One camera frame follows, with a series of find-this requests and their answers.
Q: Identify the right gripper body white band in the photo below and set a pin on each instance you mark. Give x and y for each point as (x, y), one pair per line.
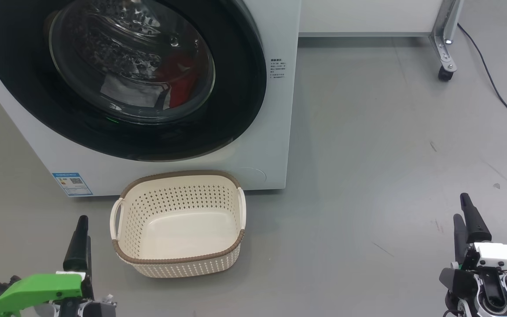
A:
(504, 259)

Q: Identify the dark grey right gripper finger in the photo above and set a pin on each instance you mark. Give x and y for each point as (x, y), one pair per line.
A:
(475, 224)
(460, 242)

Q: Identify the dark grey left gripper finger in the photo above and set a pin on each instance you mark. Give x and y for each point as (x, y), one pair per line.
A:
(77, 251)
(90, 264)

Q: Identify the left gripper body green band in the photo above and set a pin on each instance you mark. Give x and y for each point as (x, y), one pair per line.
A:
(38, 290)

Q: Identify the white garment with red trim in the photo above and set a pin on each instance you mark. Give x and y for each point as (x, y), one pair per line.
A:
(126, 92)

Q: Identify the washing machine glass door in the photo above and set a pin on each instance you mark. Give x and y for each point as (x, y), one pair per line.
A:
(24, 88)

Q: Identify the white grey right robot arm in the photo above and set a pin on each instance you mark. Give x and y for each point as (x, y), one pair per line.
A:
(495, 309)

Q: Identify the cream perforated laundry basket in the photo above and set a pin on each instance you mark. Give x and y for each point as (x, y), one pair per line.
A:
(178, 237)

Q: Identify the white front-load washing machine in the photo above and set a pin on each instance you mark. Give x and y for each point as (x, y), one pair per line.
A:
(275, 132)

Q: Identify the blue energy label sticker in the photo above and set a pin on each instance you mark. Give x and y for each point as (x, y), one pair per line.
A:
(73, 184)

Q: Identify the black text warning label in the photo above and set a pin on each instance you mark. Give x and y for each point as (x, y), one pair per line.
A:
(277, 70)

